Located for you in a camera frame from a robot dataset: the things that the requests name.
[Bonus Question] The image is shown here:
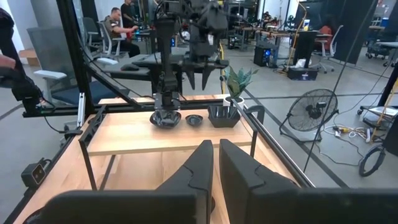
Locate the black leaf-shaped plate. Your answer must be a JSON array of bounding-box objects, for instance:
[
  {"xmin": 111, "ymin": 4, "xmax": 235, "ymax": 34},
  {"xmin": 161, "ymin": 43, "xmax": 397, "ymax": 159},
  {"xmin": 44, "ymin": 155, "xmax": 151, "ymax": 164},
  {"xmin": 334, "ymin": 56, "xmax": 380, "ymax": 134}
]
[{"xmin": 149, "ymin": 109, "xmax": 183, "ymax": 129}]

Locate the green plant white pot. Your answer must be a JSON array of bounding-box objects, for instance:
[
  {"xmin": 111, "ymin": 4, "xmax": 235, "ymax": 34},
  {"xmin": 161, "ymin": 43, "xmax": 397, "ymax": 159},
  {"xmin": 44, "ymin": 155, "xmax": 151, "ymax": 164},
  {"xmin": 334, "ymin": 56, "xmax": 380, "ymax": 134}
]
[{"xmin": 221, "ymin": 65, "xmax": 260, "ymax": 108}]

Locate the black teardrop plate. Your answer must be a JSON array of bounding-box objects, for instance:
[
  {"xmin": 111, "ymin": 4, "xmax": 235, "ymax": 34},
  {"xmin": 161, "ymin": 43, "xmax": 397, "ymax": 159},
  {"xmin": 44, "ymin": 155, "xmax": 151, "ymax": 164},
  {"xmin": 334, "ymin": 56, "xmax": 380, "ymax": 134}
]
[{"xmin": 185, "ymin": 114, "xmax": 205, "ymax": 127}]

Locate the silver aluminium bar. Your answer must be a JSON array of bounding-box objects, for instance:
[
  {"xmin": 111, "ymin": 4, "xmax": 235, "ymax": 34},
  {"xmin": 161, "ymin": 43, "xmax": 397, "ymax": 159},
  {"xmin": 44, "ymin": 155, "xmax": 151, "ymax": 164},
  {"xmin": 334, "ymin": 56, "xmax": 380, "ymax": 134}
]
[{"xmin": 76, "ymin": 92, "xmax": 86, "ymax": 128}]

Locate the person's forearm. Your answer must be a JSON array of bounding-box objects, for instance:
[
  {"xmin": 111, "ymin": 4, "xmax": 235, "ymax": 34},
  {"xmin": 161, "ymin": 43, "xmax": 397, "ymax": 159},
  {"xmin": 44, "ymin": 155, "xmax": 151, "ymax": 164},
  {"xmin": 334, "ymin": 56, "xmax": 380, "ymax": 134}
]
[{"xmin": 0, "ymin": 7, "xmax": 16, "ymax": 58}]

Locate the white office chair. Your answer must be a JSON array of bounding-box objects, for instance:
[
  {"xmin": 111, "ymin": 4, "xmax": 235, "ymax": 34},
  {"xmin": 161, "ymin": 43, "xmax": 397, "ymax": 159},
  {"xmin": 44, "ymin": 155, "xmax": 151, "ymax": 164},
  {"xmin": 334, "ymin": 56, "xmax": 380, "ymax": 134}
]
[{"xmin": 83, "ymin": 17, "xmax": 127, "ymax": 60}]

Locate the black floor box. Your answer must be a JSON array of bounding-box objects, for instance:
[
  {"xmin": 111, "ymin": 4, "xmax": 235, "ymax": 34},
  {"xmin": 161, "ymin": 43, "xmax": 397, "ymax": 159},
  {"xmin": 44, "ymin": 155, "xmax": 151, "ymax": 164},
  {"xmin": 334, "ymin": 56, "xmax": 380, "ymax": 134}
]
[{"xmin": 286, "ymin": 66, "xmax": 319, "ymax": 82}]

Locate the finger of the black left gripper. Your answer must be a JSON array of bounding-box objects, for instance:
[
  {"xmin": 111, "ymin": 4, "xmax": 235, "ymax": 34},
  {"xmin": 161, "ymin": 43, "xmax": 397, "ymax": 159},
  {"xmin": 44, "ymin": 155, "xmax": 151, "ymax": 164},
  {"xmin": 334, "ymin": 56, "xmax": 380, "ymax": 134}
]
[
  {"xmin": 200, "ymin": 66, "xmax": 216, "ymax": 91},
  {"xmin": 185, "ymin": 70, "xmax": 197, "ymax": 91}
]

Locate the yellow cable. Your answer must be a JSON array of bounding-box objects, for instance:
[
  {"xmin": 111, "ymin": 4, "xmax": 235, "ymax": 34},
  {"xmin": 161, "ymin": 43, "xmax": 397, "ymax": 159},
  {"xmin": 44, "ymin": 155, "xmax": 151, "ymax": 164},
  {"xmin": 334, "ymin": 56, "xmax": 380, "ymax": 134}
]
[{"xmin": 218, "ymin": 40, "xmax": 227, "ymax": 94}]

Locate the white power strip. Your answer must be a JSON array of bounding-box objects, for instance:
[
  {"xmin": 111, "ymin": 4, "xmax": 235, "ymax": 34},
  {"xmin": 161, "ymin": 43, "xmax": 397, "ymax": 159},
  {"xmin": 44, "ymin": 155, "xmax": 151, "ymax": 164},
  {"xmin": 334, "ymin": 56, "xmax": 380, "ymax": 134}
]
[{"xmin": 323, "ymin": 123, "xmax": 374, "ymax": 142}]

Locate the black floor fan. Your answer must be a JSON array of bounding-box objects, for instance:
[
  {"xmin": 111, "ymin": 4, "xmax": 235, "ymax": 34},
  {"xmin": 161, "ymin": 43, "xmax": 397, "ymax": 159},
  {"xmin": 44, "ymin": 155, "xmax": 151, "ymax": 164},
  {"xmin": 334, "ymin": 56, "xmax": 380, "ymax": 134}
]
[{"xmin": 278, "ymin": 88, "xmax": 340, "ymax": 144}]

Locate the long thin black cable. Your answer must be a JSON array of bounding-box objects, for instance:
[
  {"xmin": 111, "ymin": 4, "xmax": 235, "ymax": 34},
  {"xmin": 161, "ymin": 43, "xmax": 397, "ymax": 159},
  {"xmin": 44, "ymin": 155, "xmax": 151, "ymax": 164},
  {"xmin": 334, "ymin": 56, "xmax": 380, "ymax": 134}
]
[{"xmin": 303, "ymin": 0, "xmax": 379, "ymax": 174}]

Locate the black wheeled stand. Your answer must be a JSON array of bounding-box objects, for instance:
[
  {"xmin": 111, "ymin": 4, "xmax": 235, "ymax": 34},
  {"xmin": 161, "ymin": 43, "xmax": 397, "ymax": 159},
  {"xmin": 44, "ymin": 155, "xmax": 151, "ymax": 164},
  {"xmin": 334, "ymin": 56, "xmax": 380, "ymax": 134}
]
[{"xmin": 356, "ymin": 63, "xmax": 398, "ymax": 149}]

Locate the black aluminium table frame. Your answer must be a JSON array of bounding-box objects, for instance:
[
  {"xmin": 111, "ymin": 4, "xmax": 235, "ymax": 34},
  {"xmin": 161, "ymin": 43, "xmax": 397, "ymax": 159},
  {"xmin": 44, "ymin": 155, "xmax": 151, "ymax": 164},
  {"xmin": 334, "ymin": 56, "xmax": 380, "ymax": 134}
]
[{"xmin": 0, "ymin": 0, "xmax": 315, "ymax": 224}]

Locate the coiled black cable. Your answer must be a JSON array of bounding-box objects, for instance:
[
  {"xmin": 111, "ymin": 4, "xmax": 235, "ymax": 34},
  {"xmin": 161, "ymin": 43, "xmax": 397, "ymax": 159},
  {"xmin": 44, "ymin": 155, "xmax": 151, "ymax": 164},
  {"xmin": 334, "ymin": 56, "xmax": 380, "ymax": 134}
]
[{"xmin": 358, "ymin": 144, "xmax": 388, "ymax": 178}]

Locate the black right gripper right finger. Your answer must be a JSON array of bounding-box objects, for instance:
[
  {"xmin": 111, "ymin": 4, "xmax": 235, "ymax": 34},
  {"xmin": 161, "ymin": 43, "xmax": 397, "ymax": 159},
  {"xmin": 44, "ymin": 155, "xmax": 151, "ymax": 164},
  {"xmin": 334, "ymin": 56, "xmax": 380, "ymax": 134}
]
[{"xmin": 219, "ymin": 138, "xmax": 398, "ymax": 224}]

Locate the small black table camera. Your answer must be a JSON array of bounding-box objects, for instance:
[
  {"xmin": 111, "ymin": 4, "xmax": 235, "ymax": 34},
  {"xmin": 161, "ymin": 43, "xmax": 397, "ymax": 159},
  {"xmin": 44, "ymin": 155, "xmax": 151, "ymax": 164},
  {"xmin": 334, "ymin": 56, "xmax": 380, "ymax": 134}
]
[{"xmin": 21, "ymin": 157, "xmax": 52, "ymax": 189}]

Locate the cluttered work desk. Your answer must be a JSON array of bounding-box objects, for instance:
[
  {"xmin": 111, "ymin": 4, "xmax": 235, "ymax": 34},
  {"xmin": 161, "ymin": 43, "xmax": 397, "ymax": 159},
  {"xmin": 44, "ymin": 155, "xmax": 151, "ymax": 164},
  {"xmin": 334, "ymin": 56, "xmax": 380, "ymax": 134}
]
[{"xmin": 233, "ymin": 24, "xmax": 296, "ymax": 52}]

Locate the black cabinet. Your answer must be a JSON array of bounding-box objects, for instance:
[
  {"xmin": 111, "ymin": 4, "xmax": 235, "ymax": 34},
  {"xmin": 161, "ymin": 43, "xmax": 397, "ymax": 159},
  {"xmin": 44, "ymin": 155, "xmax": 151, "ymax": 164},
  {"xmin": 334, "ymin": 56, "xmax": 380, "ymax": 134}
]
[{"xmin": 294, "ymin": 30, "xmax": 318, "ymax": 67}]

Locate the computer tower blue light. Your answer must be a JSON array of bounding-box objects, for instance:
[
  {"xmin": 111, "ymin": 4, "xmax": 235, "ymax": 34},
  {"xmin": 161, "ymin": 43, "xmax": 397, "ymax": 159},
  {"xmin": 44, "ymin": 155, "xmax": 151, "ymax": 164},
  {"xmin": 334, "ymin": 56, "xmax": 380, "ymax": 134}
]
[{"xmin": 253, "ymin": 43, "xmax": 279, "ymax": 68}]

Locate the red office chair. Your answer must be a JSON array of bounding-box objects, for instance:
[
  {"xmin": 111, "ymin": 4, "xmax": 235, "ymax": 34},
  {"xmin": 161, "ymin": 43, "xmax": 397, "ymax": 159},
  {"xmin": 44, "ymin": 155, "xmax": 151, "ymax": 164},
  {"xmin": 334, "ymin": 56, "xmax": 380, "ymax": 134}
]
[{"xmin": 310, "ymin": 24, "xmax": 345, "ymax": 75}]

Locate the black side table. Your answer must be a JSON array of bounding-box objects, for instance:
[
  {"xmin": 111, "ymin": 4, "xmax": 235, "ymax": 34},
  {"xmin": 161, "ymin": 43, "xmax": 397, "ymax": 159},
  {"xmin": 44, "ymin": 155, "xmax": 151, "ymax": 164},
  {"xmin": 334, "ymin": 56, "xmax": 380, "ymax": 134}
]
[{"xmin": 93, "ymin": 51, "xmax": 231, "ymax": 96}]

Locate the black partition panel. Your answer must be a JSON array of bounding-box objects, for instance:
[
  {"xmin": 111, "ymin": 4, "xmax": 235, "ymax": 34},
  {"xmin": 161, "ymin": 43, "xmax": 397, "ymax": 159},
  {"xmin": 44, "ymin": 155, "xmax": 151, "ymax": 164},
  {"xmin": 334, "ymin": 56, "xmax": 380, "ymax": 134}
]
[{"xmin": 333, "ymin": 0, "xmax": 379, "ymax": 65}]

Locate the black wavy square bowl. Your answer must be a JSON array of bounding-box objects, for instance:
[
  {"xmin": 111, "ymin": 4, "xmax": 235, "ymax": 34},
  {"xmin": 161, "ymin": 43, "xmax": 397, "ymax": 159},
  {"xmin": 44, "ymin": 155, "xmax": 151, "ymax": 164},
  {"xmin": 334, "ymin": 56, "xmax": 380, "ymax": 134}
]
[{"xmin": 207, "ymin": 104, "xmax": 242, "ymax": 129}]

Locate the seated person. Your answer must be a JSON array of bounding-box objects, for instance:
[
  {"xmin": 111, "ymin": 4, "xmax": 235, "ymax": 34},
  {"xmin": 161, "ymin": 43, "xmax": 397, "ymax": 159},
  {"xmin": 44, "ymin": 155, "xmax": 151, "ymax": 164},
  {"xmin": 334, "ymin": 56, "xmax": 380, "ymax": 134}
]
[{"xmin": 103, "ymin": 6, "xmax": 141, "ymax": 58}]

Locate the person's hand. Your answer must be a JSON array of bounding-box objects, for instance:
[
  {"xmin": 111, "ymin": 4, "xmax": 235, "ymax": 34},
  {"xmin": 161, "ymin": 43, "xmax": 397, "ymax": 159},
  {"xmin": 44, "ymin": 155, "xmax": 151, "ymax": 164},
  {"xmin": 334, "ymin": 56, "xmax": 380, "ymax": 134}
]
[{"xmin": 0, "ymin": 54, "xmax": 16, "ymax": 70}]

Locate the long wooden tray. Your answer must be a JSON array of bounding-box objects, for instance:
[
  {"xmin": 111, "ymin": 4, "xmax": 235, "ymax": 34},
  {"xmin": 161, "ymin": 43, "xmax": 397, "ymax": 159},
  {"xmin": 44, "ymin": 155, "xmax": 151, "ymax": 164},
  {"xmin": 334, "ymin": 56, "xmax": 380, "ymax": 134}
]
[{"xmin": 78, "ymin": 105, "xmax": 259, "ymax": 191}]

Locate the standing person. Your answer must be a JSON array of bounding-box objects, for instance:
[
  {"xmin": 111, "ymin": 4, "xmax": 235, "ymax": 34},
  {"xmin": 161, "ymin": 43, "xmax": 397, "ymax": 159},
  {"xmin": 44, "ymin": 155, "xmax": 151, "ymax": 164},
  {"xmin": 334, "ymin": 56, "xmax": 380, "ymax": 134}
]
[{"xmin": 120, "ymin": 0, "xmax": 137, "ymax": 24}]

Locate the grey mesh office chair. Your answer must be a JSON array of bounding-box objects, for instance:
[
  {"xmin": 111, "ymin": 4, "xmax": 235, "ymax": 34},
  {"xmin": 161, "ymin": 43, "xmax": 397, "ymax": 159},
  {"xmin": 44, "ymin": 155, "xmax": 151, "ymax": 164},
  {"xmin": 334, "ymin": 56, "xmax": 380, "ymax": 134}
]
[{"xmin": 26, "ymin": 26, "xmax": 131, "ymax": 106}]

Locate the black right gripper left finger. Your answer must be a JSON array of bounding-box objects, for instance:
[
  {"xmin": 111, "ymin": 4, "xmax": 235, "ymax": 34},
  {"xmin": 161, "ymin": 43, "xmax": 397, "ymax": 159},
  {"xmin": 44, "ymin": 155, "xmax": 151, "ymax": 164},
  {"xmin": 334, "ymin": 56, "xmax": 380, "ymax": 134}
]
[{"xmin": 40, "ymin": 139, "xmax": 215, "ymax": 224}]

